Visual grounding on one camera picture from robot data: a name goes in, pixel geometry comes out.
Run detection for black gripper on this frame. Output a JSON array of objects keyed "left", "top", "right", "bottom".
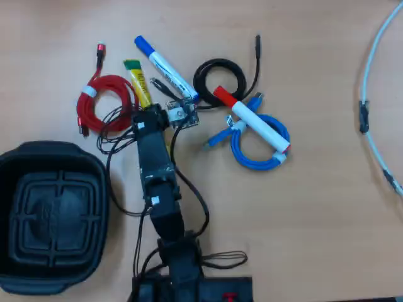
[{"left": 131, "top": 104, "right": 171, "bottom": 135}]

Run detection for yellow instant coffee stick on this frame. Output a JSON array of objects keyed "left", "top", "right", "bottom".
[{"left": 123, "top": 59, "right": 154, "bottom": 110}]

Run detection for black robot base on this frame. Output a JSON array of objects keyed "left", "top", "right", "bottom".
[{"left": 127, "top": 231, "right": 254, "bottom": 302}]

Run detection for black plastic bowl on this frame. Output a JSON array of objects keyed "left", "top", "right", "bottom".
[{"left": 0, "top": 140, "right": 110, "bottom": 296}]

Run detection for blue capped white marker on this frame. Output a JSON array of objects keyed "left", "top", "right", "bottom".
[{"left": 133, "top": 35, "right": 201, "bottom": 103}]

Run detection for red capped white marker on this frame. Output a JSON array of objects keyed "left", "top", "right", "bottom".
[{"left": 212, "top": 86, "right": 292, "bottom": 155}]

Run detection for black tape wrap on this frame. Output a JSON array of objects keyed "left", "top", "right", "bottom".
[
  {"left": 382, "top": 168, "right": 399, "bottom": 191},
  {"left": 358, "top": 99, "right": 371, "bottom": 135}
]

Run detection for bare camera circuit board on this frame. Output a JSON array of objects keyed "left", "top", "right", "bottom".
[{"left": 165, "top": 99, "right": 202, "bottom": 129}]

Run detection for coiled red USB cable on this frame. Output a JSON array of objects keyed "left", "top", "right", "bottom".
[{"left": 76, "top": 40, "right": 140, "bottom": 138}]

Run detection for thin black motor wires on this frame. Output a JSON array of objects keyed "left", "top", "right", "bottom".
[{"left": 96, "top": 105, "right": 152, "bottom": 284}]

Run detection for coiled black USB cable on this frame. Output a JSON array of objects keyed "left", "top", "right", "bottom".
[{"left": 149, "top": 33, "right": 263, "bottom": 111}]

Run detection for coiled blue USB cable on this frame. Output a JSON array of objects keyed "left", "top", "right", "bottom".
[{"left": 201, "top": 92, "right": 291, "bottom": 172}]

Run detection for thin black wire loop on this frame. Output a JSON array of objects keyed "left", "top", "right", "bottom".
[{"left": 200, "top": 250, "right": 249, "bottom": 269}]

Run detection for long white cable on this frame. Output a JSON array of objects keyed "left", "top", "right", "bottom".
[{"left": 360, "top": 2, "right": 403, "bottom": 198}]

